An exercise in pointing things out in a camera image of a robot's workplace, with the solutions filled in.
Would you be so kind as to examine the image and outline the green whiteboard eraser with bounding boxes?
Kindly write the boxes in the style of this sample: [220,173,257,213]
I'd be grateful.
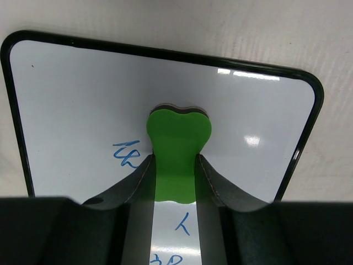
[146,104,212,204]

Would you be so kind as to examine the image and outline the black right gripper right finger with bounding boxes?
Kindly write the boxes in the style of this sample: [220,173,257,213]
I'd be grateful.
[195,154,268,264]

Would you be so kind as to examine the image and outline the white whiteboard black frame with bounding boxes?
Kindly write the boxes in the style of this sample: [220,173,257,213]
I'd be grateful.
[1,30,324,264]

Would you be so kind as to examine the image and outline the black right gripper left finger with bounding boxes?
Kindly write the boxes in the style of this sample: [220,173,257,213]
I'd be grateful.
[83,155,156,264]

